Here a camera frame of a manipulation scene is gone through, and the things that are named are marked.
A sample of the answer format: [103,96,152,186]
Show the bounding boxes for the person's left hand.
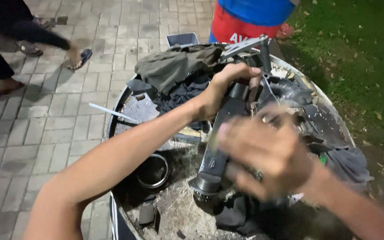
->
[195,63,263,122]

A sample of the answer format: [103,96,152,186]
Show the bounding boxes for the person's right hand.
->
[217,105,316,202]

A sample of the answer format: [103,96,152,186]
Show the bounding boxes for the black cloth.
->
[215,195,291,238]

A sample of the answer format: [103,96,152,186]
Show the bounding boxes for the dark blue cloth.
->
[152,74,212,114]

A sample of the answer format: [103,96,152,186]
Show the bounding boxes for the black plastic cover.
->
[268,74,350,150]

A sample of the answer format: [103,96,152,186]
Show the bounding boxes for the large round metal tray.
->
[106,42,358,240]

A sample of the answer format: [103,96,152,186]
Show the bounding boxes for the olive green cloth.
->
[135,44,224,95]

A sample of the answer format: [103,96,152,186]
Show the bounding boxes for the grey cloth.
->
[324,147,374,192]

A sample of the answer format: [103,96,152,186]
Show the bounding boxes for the small black block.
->
[139,204,156,226]

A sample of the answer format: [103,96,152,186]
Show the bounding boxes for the small grey box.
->
[166,32,200,49]

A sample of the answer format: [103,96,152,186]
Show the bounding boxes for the red and blue barrel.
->
[209,0,300,44]

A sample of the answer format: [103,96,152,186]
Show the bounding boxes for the white plastic strip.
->
[89,103,141,124]

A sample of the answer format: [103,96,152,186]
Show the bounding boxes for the person's black striped trousers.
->
[109,192,138,240]

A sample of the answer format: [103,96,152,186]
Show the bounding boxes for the blue sandal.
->
[67,48,93,70]

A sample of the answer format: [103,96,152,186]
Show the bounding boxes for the brown sandal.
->
[15,41,44,57]

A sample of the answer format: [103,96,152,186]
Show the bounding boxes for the dark sandal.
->
[0,82,25,100]

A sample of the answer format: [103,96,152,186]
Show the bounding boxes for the steel bearing ring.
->
[135,153,170,189]

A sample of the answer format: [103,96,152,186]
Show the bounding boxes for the grey metal bracket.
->
[220,34,273,78]

